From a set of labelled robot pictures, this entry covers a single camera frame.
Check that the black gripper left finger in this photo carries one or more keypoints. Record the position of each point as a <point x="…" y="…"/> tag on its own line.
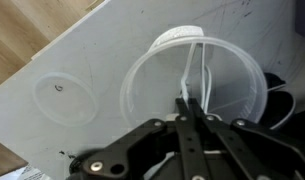
<point x="187" y="146"/>

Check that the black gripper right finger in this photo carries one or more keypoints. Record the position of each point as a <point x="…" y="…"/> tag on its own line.
<point x="245" y="150"/>

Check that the black sunglasses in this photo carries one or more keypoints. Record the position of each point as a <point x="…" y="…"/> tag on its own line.
<point x="282" y="103"/>

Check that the clear plastic cup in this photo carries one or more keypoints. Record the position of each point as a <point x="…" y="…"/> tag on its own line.
<point x="182" y="32"/>

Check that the clear plastic lid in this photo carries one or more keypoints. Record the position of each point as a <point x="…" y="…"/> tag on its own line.
<point x="68" y="100"/>

